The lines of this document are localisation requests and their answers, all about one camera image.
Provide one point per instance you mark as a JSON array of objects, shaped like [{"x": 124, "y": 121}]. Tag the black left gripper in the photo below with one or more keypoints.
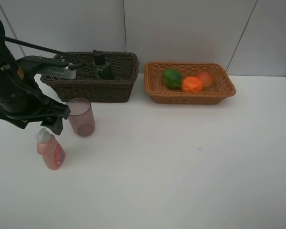
[{"x": 22, "y": 101}]

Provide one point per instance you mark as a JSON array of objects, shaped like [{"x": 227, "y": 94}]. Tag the pink bottle white cap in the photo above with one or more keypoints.
[{"x": 50, "y": 149}]

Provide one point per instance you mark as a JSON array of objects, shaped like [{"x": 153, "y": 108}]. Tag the black pump bottle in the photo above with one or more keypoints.
[{"x": 101, "y": 68}]

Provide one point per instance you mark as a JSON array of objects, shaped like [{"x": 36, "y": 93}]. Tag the green lime fruit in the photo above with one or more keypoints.
[{"x": 172, "y": 78}]

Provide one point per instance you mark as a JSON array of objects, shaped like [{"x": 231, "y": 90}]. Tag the orange tangerine fruit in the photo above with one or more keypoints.
[{"x": 192, "y": 84}]

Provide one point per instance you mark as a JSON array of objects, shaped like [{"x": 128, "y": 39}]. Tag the red orange peach fruit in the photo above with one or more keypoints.
[{"x": 206, "y": 78}]

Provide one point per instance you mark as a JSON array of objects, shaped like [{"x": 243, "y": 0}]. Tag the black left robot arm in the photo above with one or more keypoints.
[{"x": 21, "y": 99}]

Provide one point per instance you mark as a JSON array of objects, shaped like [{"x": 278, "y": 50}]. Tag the translucent purple plastic cup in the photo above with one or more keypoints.
[{"x": 81, "y": 117}]

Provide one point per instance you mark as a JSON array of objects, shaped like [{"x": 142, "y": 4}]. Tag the dark brown wicker basket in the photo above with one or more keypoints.
[{"x": 125, "y": 68}]

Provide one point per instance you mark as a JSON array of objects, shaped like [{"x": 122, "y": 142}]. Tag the orange wicker basket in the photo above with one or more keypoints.
[{"x": 221, "y": 88}]

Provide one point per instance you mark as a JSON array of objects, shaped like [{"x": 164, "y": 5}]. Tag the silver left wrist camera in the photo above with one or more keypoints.
[{"x": 57, "y": 68}]

